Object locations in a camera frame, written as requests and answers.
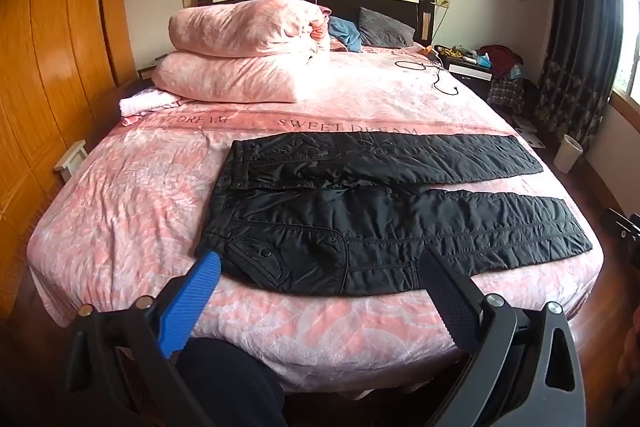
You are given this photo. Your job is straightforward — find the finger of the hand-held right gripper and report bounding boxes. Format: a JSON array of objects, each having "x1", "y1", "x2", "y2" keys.
[{"x1": 600, "y1": 207, "x2": 640, "y2": 269}]

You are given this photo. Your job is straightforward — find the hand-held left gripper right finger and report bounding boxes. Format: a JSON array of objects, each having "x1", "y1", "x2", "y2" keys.
[{"x1": 419, "y1": 249, "x2": 588, "y2": 427}]

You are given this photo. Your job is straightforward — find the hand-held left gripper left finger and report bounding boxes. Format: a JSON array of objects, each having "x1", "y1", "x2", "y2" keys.
[{"x1": 62, "y1": 251, "x2": 223, "y2": 427}]

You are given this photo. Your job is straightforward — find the black padded pants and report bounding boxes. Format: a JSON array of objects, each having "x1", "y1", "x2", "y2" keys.
[{"x1": 194, "y1": 131, "x2": 594, "y2": 295}]

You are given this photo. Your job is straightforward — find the person's dark clothing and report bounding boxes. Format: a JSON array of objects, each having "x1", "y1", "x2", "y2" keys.
[{"x1": 170, "y1": 337, "x2": 291, "y2": 427}]

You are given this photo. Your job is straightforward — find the white waste bin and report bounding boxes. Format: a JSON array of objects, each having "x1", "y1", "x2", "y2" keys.
[{"x1": 553, "y1": 134, "x2": 584, "y2": 174}]

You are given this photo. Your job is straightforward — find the bed with pink sheet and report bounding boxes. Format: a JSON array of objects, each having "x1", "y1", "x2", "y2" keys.
[{"x1": 25, "y1": 42, "x2": 606, "y2": 393}]

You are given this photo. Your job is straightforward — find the white spotted floor item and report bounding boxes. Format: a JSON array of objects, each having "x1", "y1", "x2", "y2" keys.
[{"x1": 512, "y1": 114, "x2": 546, "y2": 150}]

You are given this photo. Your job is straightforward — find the plaid cloth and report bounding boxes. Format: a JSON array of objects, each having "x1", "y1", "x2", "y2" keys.
[{"x1": 487, "y1": 77, "x2": 526, "y2": 114}]

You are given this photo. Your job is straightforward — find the window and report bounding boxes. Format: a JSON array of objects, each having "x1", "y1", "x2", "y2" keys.
[{"x1": 610, "y1": 0, "x2": 640, "y2": 108}]

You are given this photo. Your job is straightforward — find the small white stool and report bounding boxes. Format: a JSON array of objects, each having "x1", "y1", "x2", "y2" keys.
[{"x1": 53, "y1": 140, "x2": 90, "y2": 182}]

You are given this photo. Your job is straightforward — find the folded white towel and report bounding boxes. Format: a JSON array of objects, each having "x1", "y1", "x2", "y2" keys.
[{"x1": 119, "y1": 89, "x2": 180, "y2": 118}]

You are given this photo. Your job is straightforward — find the dark patterned curtain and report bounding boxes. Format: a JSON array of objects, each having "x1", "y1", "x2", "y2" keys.
[{"x1": 532, "y1": 0, "x2": 626, "y2": 138}]

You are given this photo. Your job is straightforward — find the dark red cloth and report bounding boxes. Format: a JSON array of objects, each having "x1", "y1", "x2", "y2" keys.
[{"x1": 480, "y1": 44, "x2": 523, "y2": 72}]

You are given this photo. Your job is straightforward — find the dark cluttered nightstand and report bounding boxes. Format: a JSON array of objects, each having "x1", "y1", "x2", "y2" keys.
[{"x1": 434, "y1": 44, "x2": 497, "y2": 95}]

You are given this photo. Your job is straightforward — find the folded pink duvet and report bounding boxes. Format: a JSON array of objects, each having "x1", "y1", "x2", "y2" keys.
[{"x1": 151, "y1": 0, "x2": 333, "y2": 102}]

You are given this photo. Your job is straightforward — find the grey pillow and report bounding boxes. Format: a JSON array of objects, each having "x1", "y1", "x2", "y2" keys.
[{"x1": 358, "y1": 7, "x2": 416, "y2": 48}]

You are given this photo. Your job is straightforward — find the wooden wardrobe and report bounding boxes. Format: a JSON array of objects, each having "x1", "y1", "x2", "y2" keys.
[{"x1": 0, "y1": 0, "x2": 140, "y2": 228}]

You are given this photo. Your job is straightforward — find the blue cloth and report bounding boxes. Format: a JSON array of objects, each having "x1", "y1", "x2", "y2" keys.
[{"x1": 327, "y1": 16, "x2": 362, "y2": 54}]

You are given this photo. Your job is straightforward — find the dark wooden headboard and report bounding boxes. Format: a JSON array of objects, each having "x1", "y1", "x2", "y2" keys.
[{"x1": 196, "y1": 0, "x2": 436, "y2": 45}]

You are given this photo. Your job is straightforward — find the black cable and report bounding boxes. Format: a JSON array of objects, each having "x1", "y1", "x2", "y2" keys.
[{"x1": 395, "y1": 57, "x2": 461, "y2": 96}]

